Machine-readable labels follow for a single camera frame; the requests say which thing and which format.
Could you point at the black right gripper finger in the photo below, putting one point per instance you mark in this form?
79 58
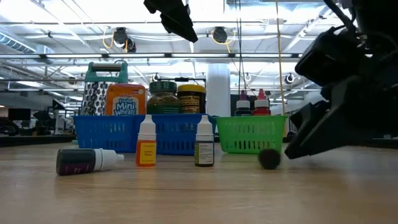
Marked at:
308 113
335 124

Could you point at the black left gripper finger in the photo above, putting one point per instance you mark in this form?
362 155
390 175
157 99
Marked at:
182 28
168 5

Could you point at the red squeeze bottle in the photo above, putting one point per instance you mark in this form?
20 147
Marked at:
261 107

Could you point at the black dropper bottle white cap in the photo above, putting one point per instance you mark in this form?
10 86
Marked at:
269 159

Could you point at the green plastic basket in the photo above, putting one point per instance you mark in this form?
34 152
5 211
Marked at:
248 133

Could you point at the purple tip squeeze bottle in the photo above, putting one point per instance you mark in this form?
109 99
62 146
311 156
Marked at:
243 107

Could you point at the yellow lid dark jar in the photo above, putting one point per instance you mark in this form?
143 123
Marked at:
191 101

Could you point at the green lid spice jar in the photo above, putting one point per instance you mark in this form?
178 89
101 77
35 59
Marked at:
163 99

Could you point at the orange Mini Wheats cereal box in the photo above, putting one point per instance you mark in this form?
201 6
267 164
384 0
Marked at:
126 99

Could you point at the blue plastic basket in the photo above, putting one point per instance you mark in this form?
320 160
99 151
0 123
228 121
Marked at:
177 133
102 133

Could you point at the green dropper bottle white cap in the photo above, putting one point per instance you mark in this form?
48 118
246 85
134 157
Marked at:
204 152

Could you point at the orange dropper bottle yellow label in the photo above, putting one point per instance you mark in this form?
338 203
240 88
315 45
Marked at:
146 152

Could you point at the dark purple dropper bottle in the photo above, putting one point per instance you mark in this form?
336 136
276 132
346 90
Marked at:
74 161

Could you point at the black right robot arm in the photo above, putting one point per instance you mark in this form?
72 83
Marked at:
379 25

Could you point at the black stand with boom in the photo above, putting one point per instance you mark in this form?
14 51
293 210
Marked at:
183 79

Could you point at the white building column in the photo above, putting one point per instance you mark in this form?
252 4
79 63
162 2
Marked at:
218 90

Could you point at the small black background monitor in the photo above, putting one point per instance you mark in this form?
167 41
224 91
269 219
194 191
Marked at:
19 114

